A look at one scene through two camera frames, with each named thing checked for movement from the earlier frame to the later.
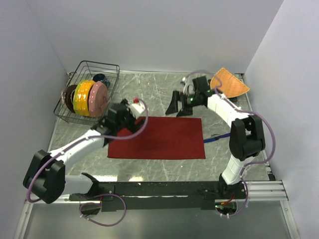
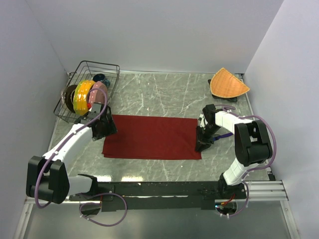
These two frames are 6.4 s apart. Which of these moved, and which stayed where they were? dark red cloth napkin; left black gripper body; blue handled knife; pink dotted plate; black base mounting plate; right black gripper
Moved: right black gripper; left black gripper body
Stayed: pink dotted plate; dark red cloth napkin; blue handled knife; black base mounting plate
